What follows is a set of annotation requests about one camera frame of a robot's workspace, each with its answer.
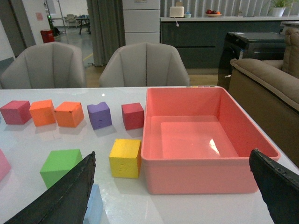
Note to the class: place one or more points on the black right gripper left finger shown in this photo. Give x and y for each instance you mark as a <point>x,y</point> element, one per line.
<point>66,201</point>

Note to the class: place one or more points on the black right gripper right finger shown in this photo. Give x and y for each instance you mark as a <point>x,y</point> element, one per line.
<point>279,187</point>

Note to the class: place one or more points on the light blue foam cube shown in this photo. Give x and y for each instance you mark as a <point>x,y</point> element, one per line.
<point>94,207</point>

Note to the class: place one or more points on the green foam cube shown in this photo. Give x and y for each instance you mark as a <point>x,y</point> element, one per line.
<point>58,164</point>

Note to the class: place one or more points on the pink foam cube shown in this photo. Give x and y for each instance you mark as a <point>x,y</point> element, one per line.
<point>4,165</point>

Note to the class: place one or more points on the yellow foam cube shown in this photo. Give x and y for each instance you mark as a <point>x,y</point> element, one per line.
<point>125,158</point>

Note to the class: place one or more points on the orange foam cube right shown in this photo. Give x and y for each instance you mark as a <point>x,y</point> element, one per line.
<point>69,114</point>

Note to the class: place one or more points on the orange foam cube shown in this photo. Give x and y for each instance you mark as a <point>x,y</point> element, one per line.
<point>42,112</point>
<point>69,114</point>

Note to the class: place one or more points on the orange foam cube left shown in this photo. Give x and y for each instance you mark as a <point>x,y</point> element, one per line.
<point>42,112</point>

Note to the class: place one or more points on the purple notched foam cube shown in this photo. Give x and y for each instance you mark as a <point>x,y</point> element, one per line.
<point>99,115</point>

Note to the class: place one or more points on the pink plastic bin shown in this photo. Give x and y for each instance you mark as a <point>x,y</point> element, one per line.
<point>198,141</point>

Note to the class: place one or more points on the brown sofa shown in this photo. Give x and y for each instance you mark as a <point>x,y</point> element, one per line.
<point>268,91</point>

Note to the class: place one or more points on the magenta foam cube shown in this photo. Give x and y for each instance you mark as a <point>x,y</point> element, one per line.
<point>16,112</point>

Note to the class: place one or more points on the dark red foam cube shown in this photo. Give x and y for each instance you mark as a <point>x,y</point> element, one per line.
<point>132,115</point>

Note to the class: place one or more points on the grey chair left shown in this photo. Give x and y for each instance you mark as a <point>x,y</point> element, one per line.
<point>46,66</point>

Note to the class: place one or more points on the grey chair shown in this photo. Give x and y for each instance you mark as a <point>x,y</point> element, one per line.
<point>46,66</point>
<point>145,65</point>

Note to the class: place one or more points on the black appliance box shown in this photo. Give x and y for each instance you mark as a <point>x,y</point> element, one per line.
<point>256,45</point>

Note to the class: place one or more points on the grey chair right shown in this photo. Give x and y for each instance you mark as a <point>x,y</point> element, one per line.
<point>145,65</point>

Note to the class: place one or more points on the dark grey counter cabinet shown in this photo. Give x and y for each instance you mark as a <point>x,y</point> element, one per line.
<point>200,40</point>

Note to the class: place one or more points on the red bin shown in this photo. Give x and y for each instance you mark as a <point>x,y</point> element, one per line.
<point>47,36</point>

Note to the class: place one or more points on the potted plant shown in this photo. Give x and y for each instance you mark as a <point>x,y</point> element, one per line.
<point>277,7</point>

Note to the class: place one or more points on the fruit plate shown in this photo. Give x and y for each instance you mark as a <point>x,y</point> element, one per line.
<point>213,13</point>

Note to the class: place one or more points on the grey curtain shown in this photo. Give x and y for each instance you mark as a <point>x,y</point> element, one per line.
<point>107,28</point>

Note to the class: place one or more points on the white drawer cabinet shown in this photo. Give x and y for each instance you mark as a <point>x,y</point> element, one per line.
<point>141,21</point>

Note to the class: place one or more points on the white toaster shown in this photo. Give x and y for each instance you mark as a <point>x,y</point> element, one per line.
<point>177,11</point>

